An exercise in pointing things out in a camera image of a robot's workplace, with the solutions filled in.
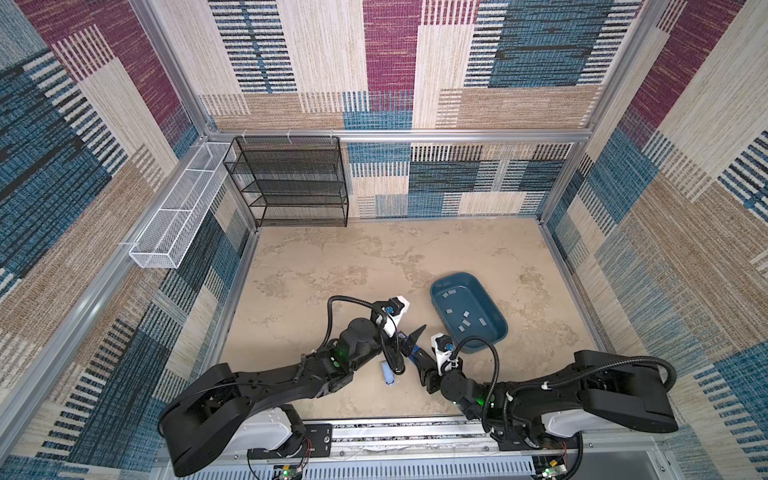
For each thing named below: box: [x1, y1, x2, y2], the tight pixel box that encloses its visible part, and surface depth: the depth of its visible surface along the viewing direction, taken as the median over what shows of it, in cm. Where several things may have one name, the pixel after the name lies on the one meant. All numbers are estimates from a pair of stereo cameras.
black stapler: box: [381, 338, 406, 375], surface depth 71 cm
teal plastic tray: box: [430, 272, 509, 353], surface depth 96 cm
